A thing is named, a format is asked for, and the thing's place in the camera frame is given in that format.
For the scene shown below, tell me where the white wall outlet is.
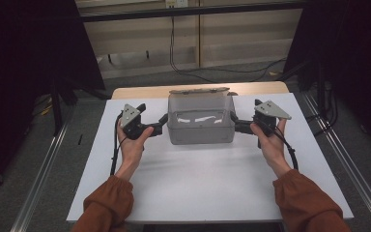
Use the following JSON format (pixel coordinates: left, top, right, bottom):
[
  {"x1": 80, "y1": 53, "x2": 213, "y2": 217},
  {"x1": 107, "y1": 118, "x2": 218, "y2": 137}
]
[{"x1": 164, "y1": 0, "x2": 189, "y2": 10}]

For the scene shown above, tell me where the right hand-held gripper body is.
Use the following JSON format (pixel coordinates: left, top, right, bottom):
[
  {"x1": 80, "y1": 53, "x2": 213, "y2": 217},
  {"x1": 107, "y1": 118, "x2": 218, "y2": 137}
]
[{"x1": 236, "y1": 100, "x2": 293, "y2": 150}]

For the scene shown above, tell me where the person's right hand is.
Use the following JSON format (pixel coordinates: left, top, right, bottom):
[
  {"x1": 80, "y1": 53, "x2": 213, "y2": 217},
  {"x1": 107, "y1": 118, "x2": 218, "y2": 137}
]
[{"x1": 249, "y1": 117, "x2": 294, "y2": 179}]

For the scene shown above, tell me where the gray lidded storage box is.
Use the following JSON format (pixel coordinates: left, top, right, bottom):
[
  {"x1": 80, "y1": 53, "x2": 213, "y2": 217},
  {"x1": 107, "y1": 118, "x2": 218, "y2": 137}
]
[{"x1": 166, "y1": 86, "x2": 239, "y2": 146}]

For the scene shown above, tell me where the black floor cable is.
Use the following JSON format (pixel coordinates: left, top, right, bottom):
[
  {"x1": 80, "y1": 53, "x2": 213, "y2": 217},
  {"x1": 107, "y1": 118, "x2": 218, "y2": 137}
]
[{"x1": 168, "y1": 15, "x2": 288, "y2": 83}]

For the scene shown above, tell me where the black curtain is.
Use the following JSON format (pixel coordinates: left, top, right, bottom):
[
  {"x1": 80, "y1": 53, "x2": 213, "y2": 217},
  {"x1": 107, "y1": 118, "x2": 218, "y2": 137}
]
[
  {"x1": 0, "y1": 0, "x2": 107, "y2": 198},
  {"x1": 282, "y1": 0, "x2": 371, "y2": 157}
]

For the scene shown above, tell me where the black horizontal bar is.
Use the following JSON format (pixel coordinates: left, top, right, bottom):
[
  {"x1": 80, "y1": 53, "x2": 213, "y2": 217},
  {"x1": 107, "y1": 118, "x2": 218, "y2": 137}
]
[{"x1": 79, "y1": 1, "x2": 304, "y2": 23}]

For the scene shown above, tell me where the bundle of black cables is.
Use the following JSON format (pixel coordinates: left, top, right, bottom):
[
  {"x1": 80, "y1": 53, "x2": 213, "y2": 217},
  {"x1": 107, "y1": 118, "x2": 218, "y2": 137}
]
[{"x1": 304, "y1": 80, "x2": 340, "y2": 137}]

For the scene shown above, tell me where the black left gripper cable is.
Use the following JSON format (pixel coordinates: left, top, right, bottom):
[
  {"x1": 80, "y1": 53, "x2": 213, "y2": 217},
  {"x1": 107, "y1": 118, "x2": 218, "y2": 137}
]
[{"x1": 109, "y1": 112, "x2": 128, "y2": 177}]

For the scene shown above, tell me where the person's left hand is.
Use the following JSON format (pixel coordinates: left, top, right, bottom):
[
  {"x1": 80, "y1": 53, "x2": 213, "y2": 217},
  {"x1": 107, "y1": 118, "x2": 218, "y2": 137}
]
[{"x1": 116, "y1": 120, "x2": 156, "y2": 182}]

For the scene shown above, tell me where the black stand leg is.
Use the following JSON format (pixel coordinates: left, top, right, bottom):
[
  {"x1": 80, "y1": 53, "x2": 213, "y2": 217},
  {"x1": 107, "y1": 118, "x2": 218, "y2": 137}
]
[{"x1": 49, "y1": 76, "x2": 79, "y2": 137}]

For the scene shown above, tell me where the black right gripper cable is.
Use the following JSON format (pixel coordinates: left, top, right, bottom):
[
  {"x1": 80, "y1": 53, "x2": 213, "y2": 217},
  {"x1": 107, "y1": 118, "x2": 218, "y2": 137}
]
[{"x1": 260, "y1": 118, "x2": 300, "y2": 171}]

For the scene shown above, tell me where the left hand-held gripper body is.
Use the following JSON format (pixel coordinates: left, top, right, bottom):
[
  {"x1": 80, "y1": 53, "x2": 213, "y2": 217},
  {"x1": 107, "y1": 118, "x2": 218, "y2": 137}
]
[{"x1": 119, "y1": 102, "x2": 164, "y2": 141}]

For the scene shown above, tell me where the white table board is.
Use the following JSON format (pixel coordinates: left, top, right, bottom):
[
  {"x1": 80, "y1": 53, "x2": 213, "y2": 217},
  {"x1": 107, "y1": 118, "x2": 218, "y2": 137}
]
[{"x1": 65, "y1": 92, "x2": 355, "y2": 225}]

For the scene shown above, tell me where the metal floor rail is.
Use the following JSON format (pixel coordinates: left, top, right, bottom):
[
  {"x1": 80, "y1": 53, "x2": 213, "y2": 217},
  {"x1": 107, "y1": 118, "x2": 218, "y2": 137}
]
[
  {"x1": 9, "y1": 121, "x2": 71, "y2": 232},
  {"x1": 301, "y1": 92, "x2": 371, "y2": 232}
]

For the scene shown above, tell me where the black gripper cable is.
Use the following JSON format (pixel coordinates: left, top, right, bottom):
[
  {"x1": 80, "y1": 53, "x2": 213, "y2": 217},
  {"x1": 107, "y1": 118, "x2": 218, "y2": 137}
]
[
  {"x1": 109, "y1": 112, "x2": 128, "y2": 177},
  {"x1": 260, "y1": 118, "x2": 300, "y2": 171}
]

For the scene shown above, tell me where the light wooden table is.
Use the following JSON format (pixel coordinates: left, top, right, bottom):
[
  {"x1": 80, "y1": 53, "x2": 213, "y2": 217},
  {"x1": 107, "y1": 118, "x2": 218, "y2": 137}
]
[{"x1": 110, "y1": 80, "x2": 291, "y2": 101}]

